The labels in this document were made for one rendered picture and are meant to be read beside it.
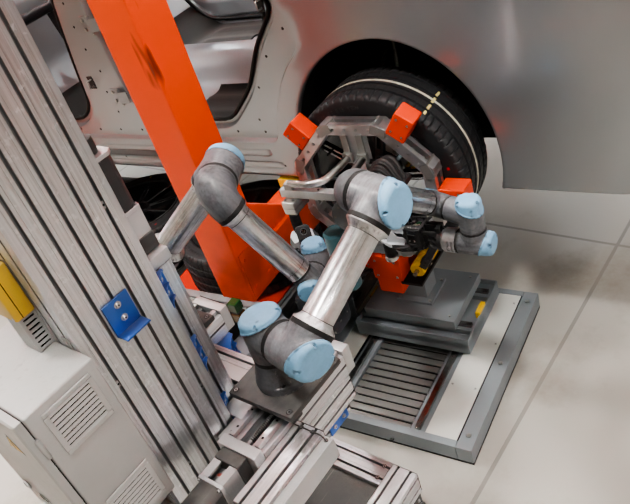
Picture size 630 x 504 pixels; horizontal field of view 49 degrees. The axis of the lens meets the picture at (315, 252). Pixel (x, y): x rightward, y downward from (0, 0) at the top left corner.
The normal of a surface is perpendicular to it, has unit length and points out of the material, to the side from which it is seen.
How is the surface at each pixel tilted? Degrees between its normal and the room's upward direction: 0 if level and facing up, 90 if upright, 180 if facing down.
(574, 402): 0
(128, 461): 90
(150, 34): 90
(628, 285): 0
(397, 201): 86
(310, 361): 94
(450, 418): 0
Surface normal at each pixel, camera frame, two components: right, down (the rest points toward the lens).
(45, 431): 0.77, 0.18
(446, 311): -0.27, -0.78
